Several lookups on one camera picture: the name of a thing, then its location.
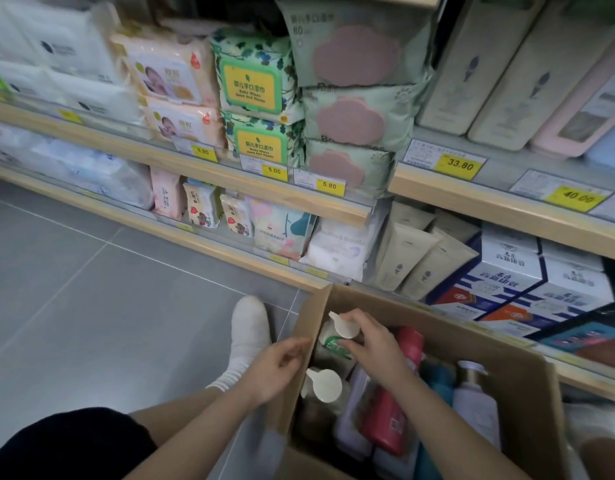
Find green wipes pack yellow label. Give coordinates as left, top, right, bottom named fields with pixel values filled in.
left=221, top=112, right=306, bottom=168
left=211, top=29, right=306, bottom=125

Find person's right hand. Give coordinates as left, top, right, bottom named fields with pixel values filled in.
left=338, top=309, right=416, bottom=390

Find beige product box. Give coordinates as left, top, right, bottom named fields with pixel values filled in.
left=418, top=0, right=534, bottom=137
left=468, top=0, right=615, bottom=152

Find white yellow price tag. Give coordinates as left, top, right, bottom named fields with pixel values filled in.
left=509, top=170, right=613, bottom=214
left=172, top=136, right=219, bottom=164
left=403, top=139, right=488, bottom=182
left=293, top=168, right=348, bottom=198
left=239, top=154, right=289, bottom=184

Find dark teal carton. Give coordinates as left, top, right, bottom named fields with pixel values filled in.
left=530, top=310, right=615, bottom=371

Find beige tube carton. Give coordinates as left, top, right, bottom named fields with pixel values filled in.
left=400, top=230, right=480, bottom=302
left=375, top=222, right=439, bottom=293

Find pastel printed pack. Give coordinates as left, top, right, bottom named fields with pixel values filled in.
left=247, top=197, right=316, bottom=261

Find black shorts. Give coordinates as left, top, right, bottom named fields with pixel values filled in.
left=0, top=407, right=158, bottom=480

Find teal bottle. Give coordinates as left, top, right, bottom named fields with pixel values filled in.
left=414, top=362, right=457, bottom=480

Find light blue product box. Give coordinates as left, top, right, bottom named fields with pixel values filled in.
left=584, top=117, right=615, bottom=173

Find white blue carton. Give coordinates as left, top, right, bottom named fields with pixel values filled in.
left=480, top=255, right=615, bottom=338
left=428, top=230, right=546, bottom=321

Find person's left forearm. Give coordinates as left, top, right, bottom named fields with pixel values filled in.
left=122, top=382, right=268, bottom=480

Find person's right leg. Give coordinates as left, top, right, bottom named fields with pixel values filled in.
left=579, top=437, right=615, bottom=480

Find white soft pack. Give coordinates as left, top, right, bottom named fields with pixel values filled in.
left=300, top=207, right=384, bottom=283

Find pink product box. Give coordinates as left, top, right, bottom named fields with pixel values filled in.
left=530, top=32, right=615, bottom=159

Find pink baby wipes pack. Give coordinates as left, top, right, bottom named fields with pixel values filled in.
left=110, top=32, right=221, bottom=108
left=140, top=97, right=226, bottom=148

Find person's leg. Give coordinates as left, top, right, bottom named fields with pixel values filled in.
left=579, top=437, right=615, bottom=480
left=130, top=387, right=229, bottom=446

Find large white blue pack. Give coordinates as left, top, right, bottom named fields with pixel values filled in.
left=0, top=120, right=155, bottom=211

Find brown cardboard box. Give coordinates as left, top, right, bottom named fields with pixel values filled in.
left=265, top=284, right=572, bottom=480

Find white bottle with grey collar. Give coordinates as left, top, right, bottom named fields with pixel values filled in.
left=452, top=361, right=503, bottom=451

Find white sock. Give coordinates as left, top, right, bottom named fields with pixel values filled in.
left=206, top=296, right=272, bottom=393

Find cream pump bottle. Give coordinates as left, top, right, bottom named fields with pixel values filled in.
left=298, top=367, right=347, bottom=433

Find white wipes pack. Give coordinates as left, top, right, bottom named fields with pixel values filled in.
left=0, top=0, right=121, bottom=85
left=0, top=60, right=144, bottom=124

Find person's right forearm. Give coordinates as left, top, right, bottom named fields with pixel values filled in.
left=383, top=370, right=532, bottom=480

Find person's left hand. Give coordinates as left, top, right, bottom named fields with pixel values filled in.
left=241, top=337, right=312, bottom=406

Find red bottle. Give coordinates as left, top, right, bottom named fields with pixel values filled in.
left=359, top=326, right=425, bottom=456

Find person's left leg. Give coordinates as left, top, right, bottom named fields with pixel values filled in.
left=130, top=387, right=229, bottom=446

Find small pink pack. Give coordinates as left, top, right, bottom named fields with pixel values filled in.
left=150, top=167, right=187, bottom=221

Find pale green pack pink cloud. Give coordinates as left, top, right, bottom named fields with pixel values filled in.
left=276, top=0, right=439, bottom=88
left=305, top=140, right=396, bottom=198
left=302, top=70, right=433, bottom=153

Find small cream printed pack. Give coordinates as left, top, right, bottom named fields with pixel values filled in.
left=220, top=193, right=253, bottom=238
left=183, top=180, right=222, bottom=229

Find long wooden shelf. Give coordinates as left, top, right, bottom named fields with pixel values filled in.
left=0, top=160, right=333, bottom=294
left=0, top=97, right=373, bottom=228

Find green label pump bottle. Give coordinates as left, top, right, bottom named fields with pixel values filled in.
left=318, top=311, right=361, bottom=366

